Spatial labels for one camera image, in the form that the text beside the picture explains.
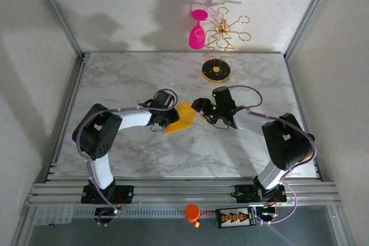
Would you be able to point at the orange plastic wine glass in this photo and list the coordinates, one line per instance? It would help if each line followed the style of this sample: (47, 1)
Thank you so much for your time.
(308, 157)

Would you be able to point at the small black controller box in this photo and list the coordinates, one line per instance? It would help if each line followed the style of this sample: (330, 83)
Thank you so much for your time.
(105, 212)
(266, 212)

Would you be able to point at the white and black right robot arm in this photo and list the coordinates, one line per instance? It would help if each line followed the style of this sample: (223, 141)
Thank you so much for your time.
(288, 145)

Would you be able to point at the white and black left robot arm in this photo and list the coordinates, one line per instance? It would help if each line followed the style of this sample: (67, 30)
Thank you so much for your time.
(96, 136)

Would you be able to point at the black power distribution board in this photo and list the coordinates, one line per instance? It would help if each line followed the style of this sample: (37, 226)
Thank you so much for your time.
(236, 217)

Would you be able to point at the yellow paper sheet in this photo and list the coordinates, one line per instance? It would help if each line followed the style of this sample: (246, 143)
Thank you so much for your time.
(184, 113)

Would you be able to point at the pink plastic wine glass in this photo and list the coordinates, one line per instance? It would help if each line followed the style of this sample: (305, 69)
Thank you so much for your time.
(196, 41)

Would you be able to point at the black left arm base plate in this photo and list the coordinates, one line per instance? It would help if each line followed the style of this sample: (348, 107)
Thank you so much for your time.
(124, 192)

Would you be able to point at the orange round push button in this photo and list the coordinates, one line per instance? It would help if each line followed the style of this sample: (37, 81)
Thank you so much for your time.
(192, 212)

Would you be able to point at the clear plastic organizer box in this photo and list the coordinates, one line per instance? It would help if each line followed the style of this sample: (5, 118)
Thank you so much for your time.
(53, 215)

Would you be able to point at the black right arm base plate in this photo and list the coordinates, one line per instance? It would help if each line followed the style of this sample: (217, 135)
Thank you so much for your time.
(245, 193)

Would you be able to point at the yellow power connector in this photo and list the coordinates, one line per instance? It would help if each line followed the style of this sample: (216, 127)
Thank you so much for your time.
(197, 225)

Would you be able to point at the aluminium frame post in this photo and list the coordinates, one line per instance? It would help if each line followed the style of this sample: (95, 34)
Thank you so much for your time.
(310, 12)
(57, 12)

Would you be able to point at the aluminium mounting rail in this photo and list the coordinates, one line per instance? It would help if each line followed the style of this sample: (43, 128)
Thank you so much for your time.
(184, 191)

